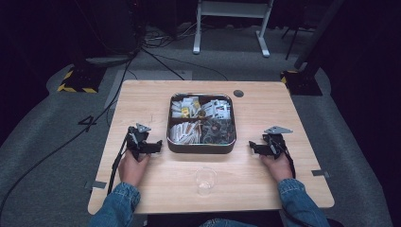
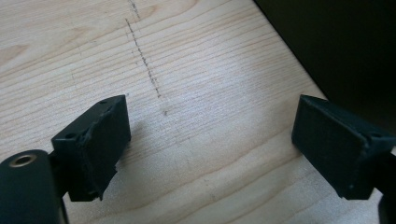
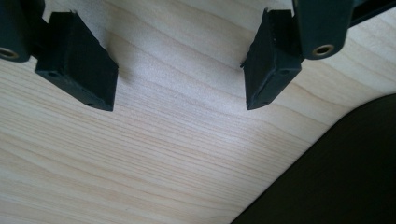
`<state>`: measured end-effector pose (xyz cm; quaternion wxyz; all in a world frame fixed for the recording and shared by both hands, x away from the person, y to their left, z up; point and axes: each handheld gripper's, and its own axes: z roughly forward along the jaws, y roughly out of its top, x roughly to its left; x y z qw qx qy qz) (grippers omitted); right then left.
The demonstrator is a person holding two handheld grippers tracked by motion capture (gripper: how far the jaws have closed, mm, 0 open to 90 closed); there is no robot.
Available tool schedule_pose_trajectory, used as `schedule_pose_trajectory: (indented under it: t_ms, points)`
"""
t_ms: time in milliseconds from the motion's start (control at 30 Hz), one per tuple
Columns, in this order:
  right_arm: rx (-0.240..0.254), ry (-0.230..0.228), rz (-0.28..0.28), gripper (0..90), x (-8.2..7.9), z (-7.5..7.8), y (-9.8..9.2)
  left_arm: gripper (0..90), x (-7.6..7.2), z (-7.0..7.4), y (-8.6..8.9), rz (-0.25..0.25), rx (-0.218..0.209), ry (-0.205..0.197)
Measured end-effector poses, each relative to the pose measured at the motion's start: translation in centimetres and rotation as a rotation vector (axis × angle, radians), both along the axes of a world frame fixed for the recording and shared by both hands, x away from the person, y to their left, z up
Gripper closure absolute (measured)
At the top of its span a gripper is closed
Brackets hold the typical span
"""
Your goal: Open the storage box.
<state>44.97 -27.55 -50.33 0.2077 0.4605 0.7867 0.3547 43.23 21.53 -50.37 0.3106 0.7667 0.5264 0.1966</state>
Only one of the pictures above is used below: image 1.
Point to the person's denim legs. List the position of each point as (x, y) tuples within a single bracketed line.
[(227, 223)]

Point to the dark equipment cabinet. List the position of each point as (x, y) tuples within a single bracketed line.
[(119, 25)]

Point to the dark round table grommet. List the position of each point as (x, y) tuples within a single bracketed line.
[(238, 93)]

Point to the white metal desk frame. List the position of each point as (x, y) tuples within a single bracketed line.
[(231, 9)]

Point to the dark slanted stand pole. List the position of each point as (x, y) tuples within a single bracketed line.
[(318, 31)]

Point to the grey tape piece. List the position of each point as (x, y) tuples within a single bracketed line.
[(320, 172), (96, 184)]

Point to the pile of white brown sticks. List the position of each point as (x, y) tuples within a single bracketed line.
[(184, 132)]

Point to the clear box lid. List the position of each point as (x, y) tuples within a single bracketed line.
[(201, 118)]

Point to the pile of white printed packets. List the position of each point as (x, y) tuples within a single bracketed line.
[(217, 109)]

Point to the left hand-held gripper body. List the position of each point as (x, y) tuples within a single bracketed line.
[(136, 143)]

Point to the brown divided box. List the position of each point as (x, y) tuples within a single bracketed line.
[(201, 148)]

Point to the person's right hand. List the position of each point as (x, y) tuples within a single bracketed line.
[(279, 168)]

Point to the clear plastic cup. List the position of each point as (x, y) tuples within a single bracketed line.
[(205, 181)]

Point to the pile of white yellow packets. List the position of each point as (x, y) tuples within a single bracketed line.
[(186, 108)]

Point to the pile of dark packets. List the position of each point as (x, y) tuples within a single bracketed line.
[(217, 131)]

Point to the person's left hand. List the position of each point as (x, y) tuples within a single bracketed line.
[(132, 170)]

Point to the yellow black striped stand base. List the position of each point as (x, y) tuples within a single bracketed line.
[(301, 83), (82, 80)]

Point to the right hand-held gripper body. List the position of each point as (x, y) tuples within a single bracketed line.
[(275, 143)]

